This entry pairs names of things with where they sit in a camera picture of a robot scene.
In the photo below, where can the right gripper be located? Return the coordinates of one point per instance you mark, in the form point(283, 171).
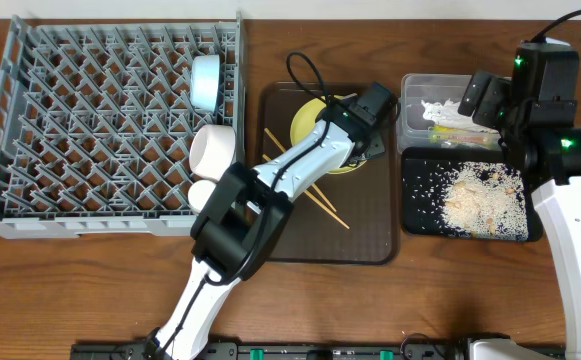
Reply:
point(494, 89)

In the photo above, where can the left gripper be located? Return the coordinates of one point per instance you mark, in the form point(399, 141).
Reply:
point(375, 147)

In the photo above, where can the white tissue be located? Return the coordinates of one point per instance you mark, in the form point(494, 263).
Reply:
point(446, 115)

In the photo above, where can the green orange snack wrapper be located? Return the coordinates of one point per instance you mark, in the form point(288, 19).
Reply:
point(452, 138)

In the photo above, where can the yellow round plate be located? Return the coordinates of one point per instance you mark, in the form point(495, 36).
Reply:
point(304, 121)

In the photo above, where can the wooden chopstick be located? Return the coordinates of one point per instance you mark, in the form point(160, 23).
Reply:
point(314, 186)
point(325, 208)

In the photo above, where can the white round bowl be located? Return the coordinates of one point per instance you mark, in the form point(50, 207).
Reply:
point(212, 151)

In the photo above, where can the white cup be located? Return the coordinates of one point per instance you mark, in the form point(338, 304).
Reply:
point(199, 194)

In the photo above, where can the light blue bowl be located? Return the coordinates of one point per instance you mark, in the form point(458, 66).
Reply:
point(205, 78)

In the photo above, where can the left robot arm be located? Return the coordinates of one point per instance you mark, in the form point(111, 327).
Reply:
point(246, 213)

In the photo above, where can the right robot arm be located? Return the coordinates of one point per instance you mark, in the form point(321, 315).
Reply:
point(534, 112)

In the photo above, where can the black waste tray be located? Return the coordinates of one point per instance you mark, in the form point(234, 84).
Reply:
point(420, 200)

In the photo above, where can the clear plastic bin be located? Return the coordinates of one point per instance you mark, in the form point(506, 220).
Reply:
point(412, 129)

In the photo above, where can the brown serving tray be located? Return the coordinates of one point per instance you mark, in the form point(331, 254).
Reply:
point(365, 198)

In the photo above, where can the spilled rice pile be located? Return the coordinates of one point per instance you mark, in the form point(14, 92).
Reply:
point(485, 200)

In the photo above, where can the grey plastic dish rack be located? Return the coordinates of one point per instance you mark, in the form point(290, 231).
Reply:
point(96, 124)

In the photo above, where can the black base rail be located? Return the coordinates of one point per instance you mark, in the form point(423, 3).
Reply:
point(232, 351)

